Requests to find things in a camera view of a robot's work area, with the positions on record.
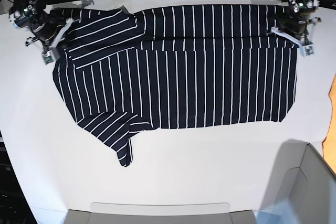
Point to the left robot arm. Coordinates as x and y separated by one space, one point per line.
307 6

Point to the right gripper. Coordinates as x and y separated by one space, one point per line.
49 30

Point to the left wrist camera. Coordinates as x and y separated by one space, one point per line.
307 50

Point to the navy white striped T-shirt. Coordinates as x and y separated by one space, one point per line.
173 67

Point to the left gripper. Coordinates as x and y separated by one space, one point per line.
293 27

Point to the white bin right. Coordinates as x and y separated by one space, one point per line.
301 188

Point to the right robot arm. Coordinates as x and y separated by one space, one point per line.
23 11

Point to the orange cloth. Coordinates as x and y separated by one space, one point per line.
329 144

